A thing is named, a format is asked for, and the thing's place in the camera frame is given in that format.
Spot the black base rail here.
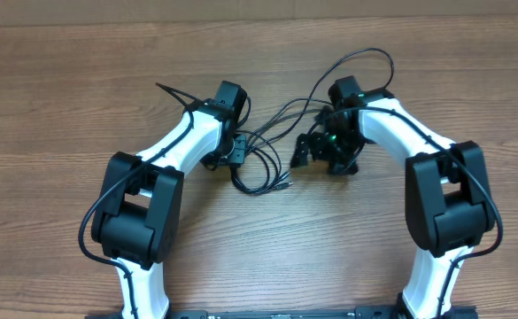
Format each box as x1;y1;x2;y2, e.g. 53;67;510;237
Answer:
84;306;479;319

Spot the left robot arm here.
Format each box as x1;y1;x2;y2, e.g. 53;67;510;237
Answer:
78;81;251;318

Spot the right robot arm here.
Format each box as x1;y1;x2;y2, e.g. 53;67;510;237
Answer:
290;76;496;318

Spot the black USB cable bundle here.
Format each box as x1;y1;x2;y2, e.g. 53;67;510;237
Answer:
229;47;396;196

